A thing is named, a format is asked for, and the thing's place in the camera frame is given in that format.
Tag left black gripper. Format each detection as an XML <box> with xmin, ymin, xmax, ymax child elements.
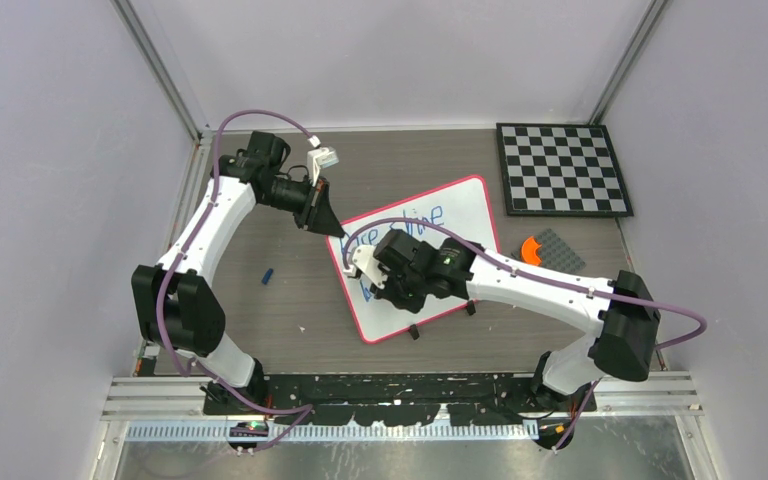
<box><xmin>262</xmin><ymin>174</ymin><xmax>346</xmax><ymax>238</ymax></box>

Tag blue marker cap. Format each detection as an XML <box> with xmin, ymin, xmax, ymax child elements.
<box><xmin>261</xmin><ymin>268</ymin><xmax>274</xmax><ymax>285</ymax></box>

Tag white whiteboard pink rim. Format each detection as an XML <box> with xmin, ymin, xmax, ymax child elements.
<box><xmin>326</xmin><ymin>175</ymin><xmax>499</xmax><ymax>344</ymax></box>

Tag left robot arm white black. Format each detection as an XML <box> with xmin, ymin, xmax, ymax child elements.
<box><xmin>131</xmin><ymin>131</ymin><xmax>344</xmax><ymax>414</ymax></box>

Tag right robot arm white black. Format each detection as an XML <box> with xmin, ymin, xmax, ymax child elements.
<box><xmin>348</xmin><ymin>230</ymin><xmax>660</xmax><ymax>411</ymax></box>

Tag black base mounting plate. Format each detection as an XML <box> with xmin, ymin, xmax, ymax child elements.
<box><xmin>202</xmin><ymin>372</ymin><xmax>597</xmax><ymax>429</ymax></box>

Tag orange curved block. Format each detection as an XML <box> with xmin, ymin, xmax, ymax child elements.
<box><xmin>520</xmin><ymin>236</ymin><xmax>542</xmax><ymax>266</ymax></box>

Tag grey lego baseplate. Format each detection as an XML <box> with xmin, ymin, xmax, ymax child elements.
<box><xmin>512</xmin><ymin>229</ymin><xmax>586</xmax><ymax>274</ymax></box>

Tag black white checkerboard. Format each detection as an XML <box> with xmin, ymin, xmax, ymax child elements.
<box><xmin>495</xmin><ymin>122</ymin><xmax>634</xmax><ymax>218</ymax></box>

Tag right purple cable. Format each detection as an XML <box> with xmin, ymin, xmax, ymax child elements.
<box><xmin>341</xmin><ymin>217</ymin><xmax>709</xmax><ymax>453</ymax></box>

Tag purple cable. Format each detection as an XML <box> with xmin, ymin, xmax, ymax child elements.
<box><xmin>341</xmin><ymin>217</ymin><xmax>709</xmax><ymax>453</ymax></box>
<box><xmin>155</xmin><ymin>109</ymin><xmax>322</xmax><ymax>453</ymax></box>

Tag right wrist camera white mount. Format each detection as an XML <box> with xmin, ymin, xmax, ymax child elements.
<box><xmin>343</xmin><ymin>245</ymin><xmax>388</xmax><ymax>290</ymax></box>

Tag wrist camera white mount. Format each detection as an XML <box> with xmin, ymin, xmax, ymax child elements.
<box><xmin>306</xmin><ymin>135</ymin><xmax>339</xmax><ymax>185</ymax></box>
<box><xmin>343</xmin><ymin>245</ymin><xmax>388</xmax><ymax>290</ymax></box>

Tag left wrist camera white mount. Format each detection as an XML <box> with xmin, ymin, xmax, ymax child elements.
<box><xmin>306</xmin><ymin>135</ymin><xmax>339</xmax><ymax>185</ymax></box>

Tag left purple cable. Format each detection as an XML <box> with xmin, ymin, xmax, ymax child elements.
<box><xmin>155</xmin><ymin>109</ymin><xmax>322</xmax><ymax>453</ymax></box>

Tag white slotted cable duct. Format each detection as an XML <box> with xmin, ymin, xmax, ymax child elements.
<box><xmin>125</xmin><ymin>419</ymin><xmax>539</xmax><ymax>443</ymax></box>

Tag aluminium frame rail front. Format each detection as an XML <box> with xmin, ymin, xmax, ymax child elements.
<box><xmin>101</xmin><ymin>376</ymin><xmax>210</xmax><ymax>420</ymax></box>

